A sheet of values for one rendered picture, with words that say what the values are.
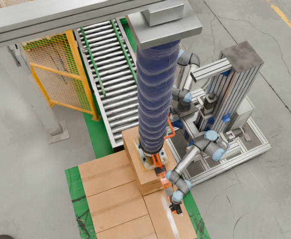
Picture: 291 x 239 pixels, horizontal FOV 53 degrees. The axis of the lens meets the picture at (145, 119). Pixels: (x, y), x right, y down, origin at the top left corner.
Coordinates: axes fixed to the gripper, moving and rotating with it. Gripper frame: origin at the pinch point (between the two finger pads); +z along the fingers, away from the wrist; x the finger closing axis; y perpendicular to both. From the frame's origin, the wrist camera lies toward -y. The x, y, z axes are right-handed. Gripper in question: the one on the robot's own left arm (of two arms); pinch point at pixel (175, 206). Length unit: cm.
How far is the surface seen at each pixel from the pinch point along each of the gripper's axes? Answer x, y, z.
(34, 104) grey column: 105, 166, 31
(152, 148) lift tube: 3, 51, -21
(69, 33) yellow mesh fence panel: 42, 172, -56
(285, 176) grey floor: -173, 4, 121
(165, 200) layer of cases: -3, 19, 66
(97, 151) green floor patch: 56, 123, 120
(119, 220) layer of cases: 52, 16, 66
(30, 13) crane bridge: 52, 58, -185
